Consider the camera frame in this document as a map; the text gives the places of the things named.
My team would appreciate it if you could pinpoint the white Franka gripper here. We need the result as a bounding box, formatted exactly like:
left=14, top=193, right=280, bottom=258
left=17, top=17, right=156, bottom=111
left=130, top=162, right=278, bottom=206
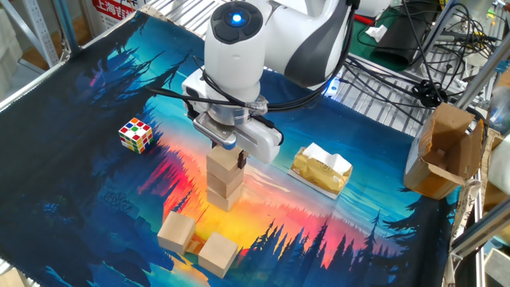
left=181, top=69, right=284, bottom=169

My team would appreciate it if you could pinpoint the light wooden cube block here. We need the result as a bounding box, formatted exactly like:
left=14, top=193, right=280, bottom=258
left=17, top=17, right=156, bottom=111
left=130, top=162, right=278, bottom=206
left=206, top=145, right=245, bottom=185
left=206, top=187, right=243, bottom=213
left=198, top=231, right=239, bottom=279
left=156, top=210, right=197, bottom=256
left=206, top=171, right=245, bottom=199

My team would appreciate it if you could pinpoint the colourful Rubik's cube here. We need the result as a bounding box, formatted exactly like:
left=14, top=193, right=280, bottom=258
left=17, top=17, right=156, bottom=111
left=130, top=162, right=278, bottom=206
left=118, top=116, right=155, bottom=155

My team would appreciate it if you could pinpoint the gold tissue pack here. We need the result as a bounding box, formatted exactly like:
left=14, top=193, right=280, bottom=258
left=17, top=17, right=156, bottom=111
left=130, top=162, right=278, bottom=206
left=287, top=142, right=354, bottom=200

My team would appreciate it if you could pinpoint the sunset forest printed cloth mat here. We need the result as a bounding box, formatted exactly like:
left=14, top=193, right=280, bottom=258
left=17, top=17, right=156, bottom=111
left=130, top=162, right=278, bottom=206
left=0, top=10, right=459, bottom=287

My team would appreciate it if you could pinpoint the green mat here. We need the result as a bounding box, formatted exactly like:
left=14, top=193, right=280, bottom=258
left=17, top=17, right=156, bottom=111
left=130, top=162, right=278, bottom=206
left=348, top=7, right=403, bottom=73

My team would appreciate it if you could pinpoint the red sign with white characters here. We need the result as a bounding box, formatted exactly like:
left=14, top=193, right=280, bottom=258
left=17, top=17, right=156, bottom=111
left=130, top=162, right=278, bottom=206
left=92, top=0, right=136, bottom=31

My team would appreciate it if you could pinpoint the crumpled white tissue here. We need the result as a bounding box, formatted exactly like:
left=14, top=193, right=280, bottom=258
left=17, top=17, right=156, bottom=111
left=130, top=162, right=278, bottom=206
left=365, top=24, right=388, bottom=43

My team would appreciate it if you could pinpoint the red pen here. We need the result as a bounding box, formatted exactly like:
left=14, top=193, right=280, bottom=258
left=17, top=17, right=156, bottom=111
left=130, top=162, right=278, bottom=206
left=353, top=13, right=376, bottom=27

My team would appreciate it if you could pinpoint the black fabric bag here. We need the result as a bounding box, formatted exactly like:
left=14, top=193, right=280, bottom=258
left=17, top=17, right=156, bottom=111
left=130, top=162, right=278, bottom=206
left=372, top=0, right=441, bottom=73

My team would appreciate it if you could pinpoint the open cardboard box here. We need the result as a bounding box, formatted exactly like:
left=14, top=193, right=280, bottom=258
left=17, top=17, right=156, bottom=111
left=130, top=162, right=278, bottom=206
left=402, top=102, right=486, bottom=201

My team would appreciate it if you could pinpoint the white plastic container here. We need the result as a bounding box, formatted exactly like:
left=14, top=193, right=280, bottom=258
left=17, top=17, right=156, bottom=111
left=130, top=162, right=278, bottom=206
left=489, top=135, right=510, bottom=196

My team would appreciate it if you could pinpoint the clear plastic bottle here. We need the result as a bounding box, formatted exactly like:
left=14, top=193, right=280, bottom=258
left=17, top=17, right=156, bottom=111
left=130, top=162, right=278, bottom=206
left=488, top=85, right=510, bottom=135

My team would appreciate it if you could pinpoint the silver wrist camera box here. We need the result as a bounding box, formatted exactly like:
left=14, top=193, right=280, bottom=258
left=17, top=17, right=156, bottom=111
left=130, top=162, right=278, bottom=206
left=193, top=112, right=238, bottom=151

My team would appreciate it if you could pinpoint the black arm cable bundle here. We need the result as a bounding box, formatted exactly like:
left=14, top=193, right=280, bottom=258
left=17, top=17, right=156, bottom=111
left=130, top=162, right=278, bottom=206
left=145, top=0, right=359, bottom=136

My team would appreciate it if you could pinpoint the black coiled cable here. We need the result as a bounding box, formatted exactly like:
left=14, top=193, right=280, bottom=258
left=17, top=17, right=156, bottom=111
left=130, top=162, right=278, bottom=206
left=411, top=78, right=446, bottom=108

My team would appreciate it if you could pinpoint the blue metal post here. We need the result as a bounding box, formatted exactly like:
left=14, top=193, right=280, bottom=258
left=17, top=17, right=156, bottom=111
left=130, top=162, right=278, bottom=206
left=53, top=0, right=80, bottom=49

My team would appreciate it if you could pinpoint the white perforated rack post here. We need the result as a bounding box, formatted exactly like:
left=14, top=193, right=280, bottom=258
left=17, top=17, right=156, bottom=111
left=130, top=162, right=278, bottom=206
left=0, top=0, right=61, bottom=69

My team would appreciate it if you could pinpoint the aluminium frame post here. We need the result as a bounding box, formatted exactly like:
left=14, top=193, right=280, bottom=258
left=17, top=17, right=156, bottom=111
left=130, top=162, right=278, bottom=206
left=453, top=37, right=510, bottom=112
left=420, top=0, right=459, bottom=61

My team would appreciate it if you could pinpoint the aluminium frame bar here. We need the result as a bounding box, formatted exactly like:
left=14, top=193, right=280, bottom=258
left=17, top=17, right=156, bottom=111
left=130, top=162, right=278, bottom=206
left=449, top=201, right=510, bottom=260

